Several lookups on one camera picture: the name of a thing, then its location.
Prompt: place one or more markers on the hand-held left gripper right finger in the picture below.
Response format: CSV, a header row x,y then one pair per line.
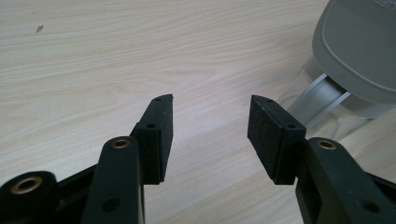
x,y
274,140

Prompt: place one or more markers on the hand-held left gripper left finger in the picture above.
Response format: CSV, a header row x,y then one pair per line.
x,y
152,146

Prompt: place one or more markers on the clear pitcher with white lid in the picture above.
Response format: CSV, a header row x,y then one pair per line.
x,y
351,46

